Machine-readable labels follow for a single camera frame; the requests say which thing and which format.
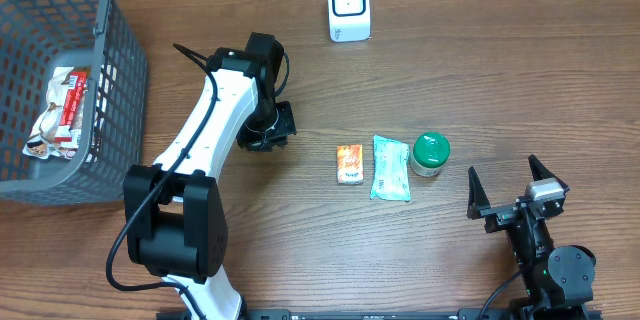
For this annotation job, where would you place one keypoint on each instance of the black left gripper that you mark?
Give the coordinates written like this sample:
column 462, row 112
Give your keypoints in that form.
column 279, row 133

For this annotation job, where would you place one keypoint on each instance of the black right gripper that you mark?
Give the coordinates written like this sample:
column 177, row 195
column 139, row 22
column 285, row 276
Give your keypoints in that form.
column 505, row 210

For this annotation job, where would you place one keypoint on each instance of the green lid jar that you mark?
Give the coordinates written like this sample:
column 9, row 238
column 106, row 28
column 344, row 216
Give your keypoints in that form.
column 430, row 152

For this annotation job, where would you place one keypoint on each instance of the teal tissue packet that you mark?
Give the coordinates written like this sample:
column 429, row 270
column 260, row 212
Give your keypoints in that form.
column 391, row 181

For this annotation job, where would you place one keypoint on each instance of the beige snack pouch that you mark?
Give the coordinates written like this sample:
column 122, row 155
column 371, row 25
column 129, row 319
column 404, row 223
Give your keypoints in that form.
column 40, row 143

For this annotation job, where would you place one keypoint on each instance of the red candy bar wrapper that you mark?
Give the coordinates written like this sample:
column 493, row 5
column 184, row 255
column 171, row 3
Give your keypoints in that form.
column 75, row 90

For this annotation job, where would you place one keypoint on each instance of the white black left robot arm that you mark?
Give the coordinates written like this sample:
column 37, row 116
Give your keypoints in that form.
column 176, row 234

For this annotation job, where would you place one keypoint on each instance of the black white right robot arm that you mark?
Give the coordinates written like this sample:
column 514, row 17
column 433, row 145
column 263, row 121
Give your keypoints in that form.
column 551, row 282

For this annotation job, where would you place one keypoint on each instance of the white barcode scanner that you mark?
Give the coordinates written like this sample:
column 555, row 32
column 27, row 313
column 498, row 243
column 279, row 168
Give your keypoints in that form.
column 349, row 20

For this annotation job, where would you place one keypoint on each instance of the orange small packet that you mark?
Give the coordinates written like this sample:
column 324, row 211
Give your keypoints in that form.
column 350, row 169

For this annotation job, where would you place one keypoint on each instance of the grey plastic mesh basket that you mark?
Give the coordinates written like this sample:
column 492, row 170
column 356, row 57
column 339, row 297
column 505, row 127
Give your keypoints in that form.
column 39, row 37

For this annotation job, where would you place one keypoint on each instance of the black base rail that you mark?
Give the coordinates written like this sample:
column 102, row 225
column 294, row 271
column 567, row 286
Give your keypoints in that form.
column 380, row 315

